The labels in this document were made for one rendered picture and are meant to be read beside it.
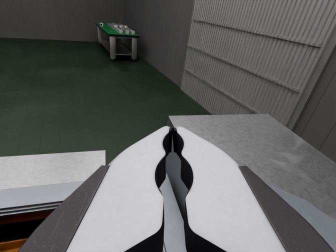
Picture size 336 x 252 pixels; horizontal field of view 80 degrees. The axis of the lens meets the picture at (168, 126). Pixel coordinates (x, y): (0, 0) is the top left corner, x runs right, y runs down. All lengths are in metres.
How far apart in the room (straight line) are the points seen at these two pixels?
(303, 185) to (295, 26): 2.03
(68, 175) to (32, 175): 0.16
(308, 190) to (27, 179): 1.15
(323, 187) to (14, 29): 8.68
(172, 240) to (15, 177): 0.78
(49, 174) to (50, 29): 7.74
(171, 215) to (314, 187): 0.50
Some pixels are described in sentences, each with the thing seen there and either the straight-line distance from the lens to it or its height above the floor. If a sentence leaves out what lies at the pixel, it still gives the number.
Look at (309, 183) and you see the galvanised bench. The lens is 0.88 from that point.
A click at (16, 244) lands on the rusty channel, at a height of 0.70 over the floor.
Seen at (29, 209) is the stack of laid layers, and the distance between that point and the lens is 0.94.
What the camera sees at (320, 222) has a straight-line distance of 0.72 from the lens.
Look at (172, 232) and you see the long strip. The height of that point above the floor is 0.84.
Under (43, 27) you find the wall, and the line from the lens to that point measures 8.67.
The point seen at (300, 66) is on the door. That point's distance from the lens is 2.55.
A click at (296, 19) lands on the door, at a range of 2.67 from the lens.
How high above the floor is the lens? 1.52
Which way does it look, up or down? 31 degrees down
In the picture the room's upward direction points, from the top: 8 degrees clockwise
